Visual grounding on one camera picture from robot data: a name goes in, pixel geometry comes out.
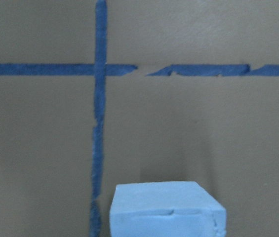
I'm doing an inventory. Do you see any light blue foam block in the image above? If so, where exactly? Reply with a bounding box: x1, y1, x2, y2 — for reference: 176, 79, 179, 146
110, 181, 227, 237

